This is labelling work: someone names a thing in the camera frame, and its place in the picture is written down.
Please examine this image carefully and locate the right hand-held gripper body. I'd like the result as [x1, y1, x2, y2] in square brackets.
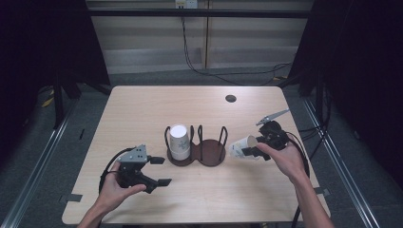
[255, 108, 291, 152]

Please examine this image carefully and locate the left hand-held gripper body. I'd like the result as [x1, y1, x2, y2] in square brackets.
[116, 143, 152, 190]

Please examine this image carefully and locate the white paper cup floral print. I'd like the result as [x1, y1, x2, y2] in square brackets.
[228, 134, 259, 161]

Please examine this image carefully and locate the stack of white paper cups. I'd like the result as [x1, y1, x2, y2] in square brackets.
[168, 123, 192, 162]

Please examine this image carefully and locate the dark brown double cup holder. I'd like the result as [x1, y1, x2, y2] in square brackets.
[163, 124, 229, 168]

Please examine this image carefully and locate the person's right hand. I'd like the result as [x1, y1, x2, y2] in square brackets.
[255, 142, 308, 185]

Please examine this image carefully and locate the person's left hand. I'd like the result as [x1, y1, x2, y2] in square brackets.
[94, 161, 147, 213]

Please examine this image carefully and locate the black metal stand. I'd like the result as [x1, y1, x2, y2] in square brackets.
[51, 70, 112, 130]
[278, 63, 328, 125]

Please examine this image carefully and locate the grey tape strip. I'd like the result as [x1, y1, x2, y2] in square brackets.
[58, 193, 84, 204]
[314, 186, 332, 197]

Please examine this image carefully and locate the black curtain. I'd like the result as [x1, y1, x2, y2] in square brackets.
[0, 0, 111, 167]
[288, 0, 403, 191]

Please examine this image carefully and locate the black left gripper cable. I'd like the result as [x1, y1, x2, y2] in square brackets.
[98, 146, 137, 195]

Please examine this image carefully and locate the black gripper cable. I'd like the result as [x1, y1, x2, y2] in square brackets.
[282, 130, 312, 228]
[98, 146, 137, 195]

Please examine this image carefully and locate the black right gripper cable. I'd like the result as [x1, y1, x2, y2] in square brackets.
[282, 130, 312, 228]

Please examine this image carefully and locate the bundle of black floor cables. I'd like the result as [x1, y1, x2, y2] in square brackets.
[297, 89, 333, 160]

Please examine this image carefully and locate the silver floor rail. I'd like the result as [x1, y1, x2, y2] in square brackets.
[301, 97, 382, 228]
[0, 94, 81, 228]

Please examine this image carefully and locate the black cable from wall outlet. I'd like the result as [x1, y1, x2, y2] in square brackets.
[181, 8, 293, 86]

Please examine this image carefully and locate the white wall outlet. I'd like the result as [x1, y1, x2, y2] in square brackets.
[175, 0, 199, 10]

